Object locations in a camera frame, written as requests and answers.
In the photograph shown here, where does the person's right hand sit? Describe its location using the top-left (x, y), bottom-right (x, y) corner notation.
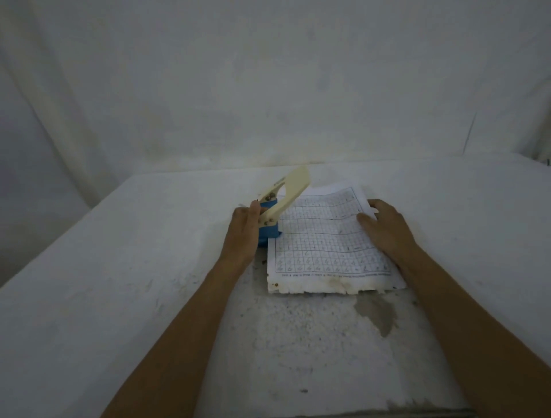
top-left (356, 199), bottom-right (421, 268)

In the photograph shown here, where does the person's left hand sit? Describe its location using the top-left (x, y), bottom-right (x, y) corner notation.
top-left (219, 200), bottom-right (261, 271)

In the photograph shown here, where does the blue and cream hole punch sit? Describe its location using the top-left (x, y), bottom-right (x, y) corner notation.
top-left (257, 166), bottom-right (311, 248)

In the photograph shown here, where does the stack of grid printed paper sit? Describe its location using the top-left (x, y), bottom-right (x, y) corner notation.
top-left (266, 182), bottom-right (407, 296)

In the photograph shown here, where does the person's left forearm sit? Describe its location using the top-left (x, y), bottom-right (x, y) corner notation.
top-left (101, 257), bottom-right (255, 418)

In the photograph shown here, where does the person's right forearm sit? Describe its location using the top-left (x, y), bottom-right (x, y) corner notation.
top-left (396, 245), bottom-right (551, 418)

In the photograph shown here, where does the white backdrop cloth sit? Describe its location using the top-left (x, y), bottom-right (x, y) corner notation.
top-left (0, 0), bottom-right (551, 287)

